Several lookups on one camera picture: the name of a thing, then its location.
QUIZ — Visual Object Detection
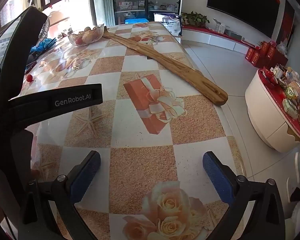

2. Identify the round white side table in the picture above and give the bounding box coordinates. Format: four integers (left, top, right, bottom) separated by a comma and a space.
245, 68, 300, 153

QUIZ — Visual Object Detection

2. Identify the printed plastic tablecloth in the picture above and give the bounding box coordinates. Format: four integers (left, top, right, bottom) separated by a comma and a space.
22, 21, 248, 240

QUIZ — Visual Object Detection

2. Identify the red wall hanging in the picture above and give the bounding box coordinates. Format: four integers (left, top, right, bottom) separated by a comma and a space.
277, 0, 296, 47

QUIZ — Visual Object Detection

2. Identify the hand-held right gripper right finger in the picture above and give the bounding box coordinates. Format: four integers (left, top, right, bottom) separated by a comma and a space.
202, 151, 287, 240

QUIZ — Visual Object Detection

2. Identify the white red television console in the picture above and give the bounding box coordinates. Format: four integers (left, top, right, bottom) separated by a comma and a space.
181, 25, 257, 53

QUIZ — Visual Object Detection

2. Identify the white carton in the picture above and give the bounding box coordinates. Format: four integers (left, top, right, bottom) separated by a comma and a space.
212, 19, 227, 33

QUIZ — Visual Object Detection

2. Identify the glass fruit bowl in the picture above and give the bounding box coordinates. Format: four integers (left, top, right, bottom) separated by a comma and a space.
68, 24, 104, 47

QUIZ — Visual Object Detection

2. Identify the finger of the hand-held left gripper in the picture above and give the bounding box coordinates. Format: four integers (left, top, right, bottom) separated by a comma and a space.
0, 6, 48, 102
9, 84, 103, 130

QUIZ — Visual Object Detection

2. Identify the long wooden board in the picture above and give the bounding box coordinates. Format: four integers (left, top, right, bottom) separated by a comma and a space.
102, 26, 228, 106

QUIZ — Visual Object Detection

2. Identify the blue plastic bag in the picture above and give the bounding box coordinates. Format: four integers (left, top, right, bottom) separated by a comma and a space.
30, 38, 56, 53

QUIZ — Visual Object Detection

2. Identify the blue plastic stool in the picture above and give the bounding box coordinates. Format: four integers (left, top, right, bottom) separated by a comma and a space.
124, 17, 148, 25

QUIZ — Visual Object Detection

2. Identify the green potted plant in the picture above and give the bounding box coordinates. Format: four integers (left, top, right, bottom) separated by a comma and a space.
181, 11, 210, 27

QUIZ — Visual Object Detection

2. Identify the black wall television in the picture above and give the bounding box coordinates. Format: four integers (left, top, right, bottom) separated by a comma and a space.
206, 0, 280, 38

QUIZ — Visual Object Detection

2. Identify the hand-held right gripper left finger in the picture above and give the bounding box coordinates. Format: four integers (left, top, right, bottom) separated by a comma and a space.
17, 151, 101, 240

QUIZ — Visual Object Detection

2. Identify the red gift box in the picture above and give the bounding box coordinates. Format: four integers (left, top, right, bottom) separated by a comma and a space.
261, 41, 270, 58
245, 47, 263, 67
267, 44, 277, 60

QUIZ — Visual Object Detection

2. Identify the pile of snack packets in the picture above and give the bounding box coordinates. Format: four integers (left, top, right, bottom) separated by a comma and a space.
262, 64, 300, 130

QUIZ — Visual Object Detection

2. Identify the white printed bag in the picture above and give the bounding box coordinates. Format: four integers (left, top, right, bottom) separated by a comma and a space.
154, 12, 183, 37

